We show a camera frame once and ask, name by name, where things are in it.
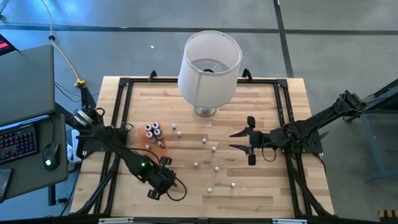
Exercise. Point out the dark tablet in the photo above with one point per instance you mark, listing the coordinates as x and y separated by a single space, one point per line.
4 186

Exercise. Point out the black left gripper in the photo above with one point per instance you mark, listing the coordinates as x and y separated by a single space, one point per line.
160 180

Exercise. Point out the black computer mouse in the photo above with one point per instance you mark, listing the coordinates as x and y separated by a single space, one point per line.
51 154

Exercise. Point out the blue-grey metal stand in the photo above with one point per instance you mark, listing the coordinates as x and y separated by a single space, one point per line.
371 143

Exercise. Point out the silver metal bracket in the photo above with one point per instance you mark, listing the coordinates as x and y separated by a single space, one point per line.
289 221
115 221

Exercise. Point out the black device red light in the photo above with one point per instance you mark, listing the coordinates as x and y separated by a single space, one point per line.
4 46

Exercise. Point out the grey desk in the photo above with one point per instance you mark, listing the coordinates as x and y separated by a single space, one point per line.
59 174

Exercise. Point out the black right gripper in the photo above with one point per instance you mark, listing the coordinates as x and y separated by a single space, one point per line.
258 139

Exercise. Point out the white shade silver table lamp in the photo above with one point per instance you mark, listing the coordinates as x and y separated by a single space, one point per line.
205 90

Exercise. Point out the backlit black keyboard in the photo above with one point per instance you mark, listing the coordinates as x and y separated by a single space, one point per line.
15 144

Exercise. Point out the wooden block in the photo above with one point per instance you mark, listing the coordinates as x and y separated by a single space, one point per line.
388 214

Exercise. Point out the orange plastic tray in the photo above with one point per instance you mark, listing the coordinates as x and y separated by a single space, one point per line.
140 137

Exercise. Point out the black table clamp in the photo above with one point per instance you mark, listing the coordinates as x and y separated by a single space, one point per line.
152 76
247 75

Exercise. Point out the black aluminium table frame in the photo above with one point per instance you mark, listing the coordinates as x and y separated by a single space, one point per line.
143 81

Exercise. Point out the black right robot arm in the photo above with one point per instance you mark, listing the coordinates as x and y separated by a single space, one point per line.
311 124

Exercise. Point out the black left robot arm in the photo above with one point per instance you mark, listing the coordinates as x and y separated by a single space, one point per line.
124 152

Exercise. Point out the small blue food coloring bottle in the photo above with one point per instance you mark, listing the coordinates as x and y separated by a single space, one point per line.
196 164

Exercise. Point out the grey laptop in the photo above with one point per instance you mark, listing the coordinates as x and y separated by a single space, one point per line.
25 84

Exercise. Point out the small green food coloring bottle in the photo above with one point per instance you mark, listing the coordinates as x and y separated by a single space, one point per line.
209 189

